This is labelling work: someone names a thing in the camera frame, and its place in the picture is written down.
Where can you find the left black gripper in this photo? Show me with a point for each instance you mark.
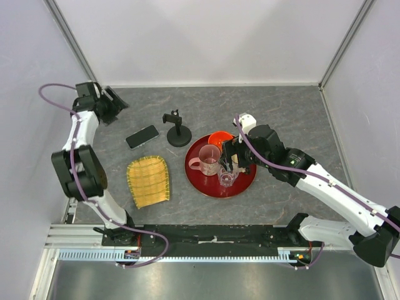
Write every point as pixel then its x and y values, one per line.
pixel 117 104

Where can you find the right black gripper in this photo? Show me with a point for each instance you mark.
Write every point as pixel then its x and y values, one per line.
pixel 227 152

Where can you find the black smartphone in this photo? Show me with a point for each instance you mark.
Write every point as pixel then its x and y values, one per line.
pixel 142 136

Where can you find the black phone stand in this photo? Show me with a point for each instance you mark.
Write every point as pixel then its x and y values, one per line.
pixel 179 135

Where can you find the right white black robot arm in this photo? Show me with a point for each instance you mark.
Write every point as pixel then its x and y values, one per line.
pixel 369 229

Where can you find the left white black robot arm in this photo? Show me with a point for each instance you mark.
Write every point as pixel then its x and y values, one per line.
pixel 79 170

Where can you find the pink glass mug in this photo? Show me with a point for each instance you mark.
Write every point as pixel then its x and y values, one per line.
pixel 207 160

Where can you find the clear faceted glass tumbler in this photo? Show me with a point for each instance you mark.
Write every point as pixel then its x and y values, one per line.
pixel 227 178

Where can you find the orange plastic bowl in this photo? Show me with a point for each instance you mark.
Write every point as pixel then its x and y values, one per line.
pixel 217 138

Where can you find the round red tray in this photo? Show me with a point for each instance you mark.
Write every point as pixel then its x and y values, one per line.
pixel 209 185

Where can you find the yellow woven bamboo basket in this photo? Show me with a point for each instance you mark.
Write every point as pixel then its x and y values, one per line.
pixel 148 181

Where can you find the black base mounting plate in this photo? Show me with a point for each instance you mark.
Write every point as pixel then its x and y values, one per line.
pixel 211 241

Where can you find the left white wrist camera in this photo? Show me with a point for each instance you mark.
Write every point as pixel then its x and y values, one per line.
pixel 99 91

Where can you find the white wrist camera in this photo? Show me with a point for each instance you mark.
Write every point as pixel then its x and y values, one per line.
pixel 246 121
pixel 99 91

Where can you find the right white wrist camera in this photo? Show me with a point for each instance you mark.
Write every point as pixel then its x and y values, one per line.
pixel 246 121

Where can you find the left aluminium frame post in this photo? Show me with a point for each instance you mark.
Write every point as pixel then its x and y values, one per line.
pixel 70 38

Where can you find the aluminium frame post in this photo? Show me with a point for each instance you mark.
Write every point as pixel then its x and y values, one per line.
pixel 70 38
pixel 349 36

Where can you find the right aluminium frame post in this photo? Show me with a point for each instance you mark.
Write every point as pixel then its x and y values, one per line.
pixel 349 36

